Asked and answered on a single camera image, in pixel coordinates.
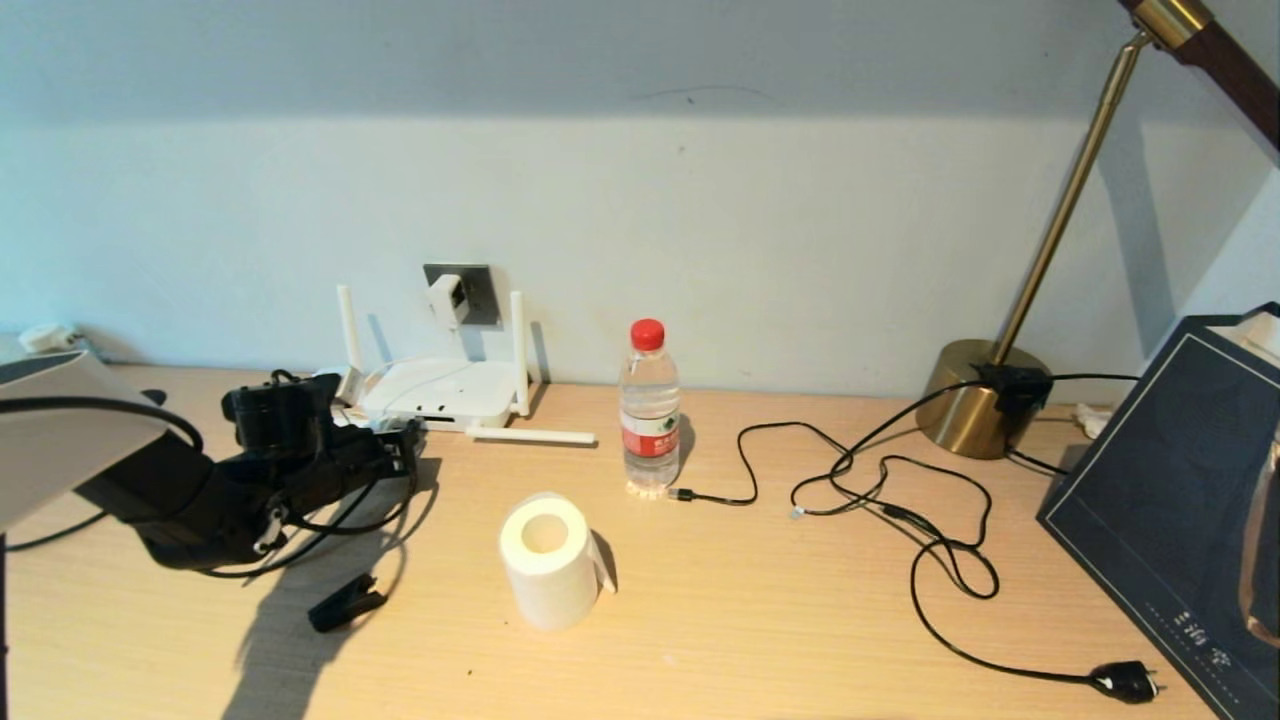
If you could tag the dark blue gift bag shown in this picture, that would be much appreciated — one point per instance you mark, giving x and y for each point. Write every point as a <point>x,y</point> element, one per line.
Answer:
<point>1150,500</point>

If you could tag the black plastic clip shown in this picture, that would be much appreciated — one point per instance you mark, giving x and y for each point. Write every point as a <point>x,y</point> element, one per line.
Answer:
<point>345,605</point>

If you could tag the white toilet paper roll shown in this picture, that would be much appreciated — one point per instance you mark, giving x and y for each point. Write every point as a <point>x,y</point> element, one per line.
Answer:
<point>550,590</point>

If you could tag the water bottle red cap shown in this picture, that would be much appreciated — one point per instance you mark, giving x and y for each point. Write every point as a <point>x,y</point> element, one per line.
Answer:
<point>650,440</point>

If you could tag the brass desk lamp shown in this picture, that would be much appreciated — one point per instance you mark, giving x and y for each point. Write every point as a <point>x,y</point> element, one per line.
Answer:
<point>965,410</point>

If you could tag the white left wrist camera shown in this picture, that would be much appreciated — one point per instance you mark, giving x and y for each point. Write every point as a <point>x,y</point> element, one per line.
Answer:
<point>345,385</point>

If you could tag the white power adapter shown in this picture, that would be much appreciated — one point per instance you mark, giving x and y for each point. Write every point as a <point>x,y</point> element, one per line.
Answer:
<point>448,298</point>

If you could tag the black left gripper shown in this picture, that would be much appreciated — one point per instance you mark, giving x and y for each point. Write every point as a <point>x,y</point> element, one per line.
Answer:
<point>285,420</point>

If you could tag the black adapter on lamp base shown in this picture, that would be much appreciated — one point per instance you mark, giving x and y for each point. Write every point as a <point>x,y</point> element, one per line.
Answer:
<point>1015,385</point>

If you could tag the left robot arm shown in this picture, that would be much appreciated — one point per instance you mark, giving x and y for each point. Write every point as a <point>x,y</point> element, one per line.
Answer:
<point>180,500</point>

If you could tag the white router with antennas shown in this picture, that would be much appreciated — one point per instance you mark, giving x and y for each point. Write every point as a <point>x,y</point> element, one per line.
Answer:
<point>470,390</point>

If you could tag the grey wall socket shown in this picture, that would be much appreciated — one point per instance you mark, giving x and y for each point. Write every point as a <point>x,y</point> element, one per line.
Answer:
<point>485,298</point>

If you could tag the small white connector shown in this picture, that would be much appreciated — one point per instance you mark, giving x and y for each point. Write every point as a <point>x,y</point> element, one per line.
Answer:
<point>1092,420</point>

